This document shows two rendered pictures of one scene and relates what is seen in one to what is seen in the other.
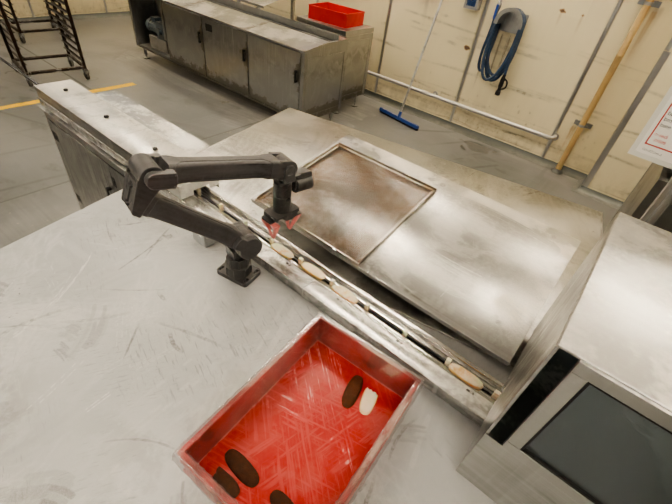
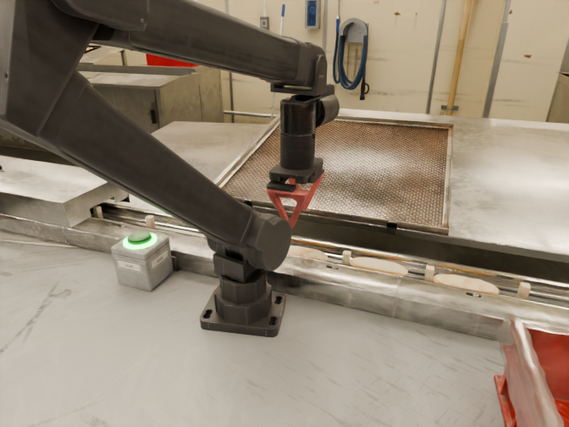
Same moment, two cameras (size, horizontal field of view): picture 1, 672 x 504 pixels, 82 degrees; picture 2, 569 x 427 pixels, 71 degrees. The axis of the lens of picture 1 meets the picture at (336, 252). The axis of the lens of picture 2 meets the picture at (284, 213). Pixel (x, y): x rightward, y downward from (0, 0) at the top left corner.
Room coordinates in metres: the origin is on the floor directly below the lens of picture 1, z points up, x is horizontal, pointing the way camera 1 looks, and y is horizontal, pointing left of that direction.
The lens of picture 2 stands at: (0.40, 0.37, 1.23)
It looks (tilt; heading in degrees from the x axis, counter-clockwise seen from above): 25 degrees down; 346
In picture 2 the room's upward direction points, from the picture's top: straight up
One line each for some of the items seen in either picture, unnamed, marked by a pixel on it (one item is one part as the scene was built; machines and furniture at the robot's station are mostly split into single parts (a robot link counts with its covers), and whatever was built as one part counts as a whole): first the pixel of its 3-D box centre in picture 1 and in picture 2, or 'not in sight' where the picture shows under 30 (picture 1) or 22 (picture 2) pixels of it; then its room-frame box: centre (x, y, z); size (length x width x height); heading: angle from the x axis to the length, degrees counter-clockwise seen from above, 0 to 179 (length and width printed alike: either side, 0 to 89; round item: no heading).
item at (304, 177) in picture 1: (293, 174); (308, 91); (1.05, 0.17, 1.13); 0.11 x 0.09 x 0.12; 135
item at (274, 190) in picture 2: (276, 225); (292, 198); (0.99, 0.21, 0.97); 0.07 x 0.07 x 0.09; 56
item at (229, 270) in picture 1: (238, 264); (243, 293); (0.90, 0.31, 0.86); 0.12 x 0.09 x 0.08; 67
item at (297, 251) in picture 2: (282, 250); (301, 252); (1.01, 0.18, 0.86); 0.10 x 0.04 x 0.01; 57
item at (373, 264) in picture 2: (313, 269); (378, 264); (0.93, 0.07, 0.86); 0.10 x 0.04 x 0.01; 56
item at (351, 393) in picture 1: (352, 390); not in sight; (0.54, -0.10, 0.83); 0.10 x 0.04 x 0.01; 161
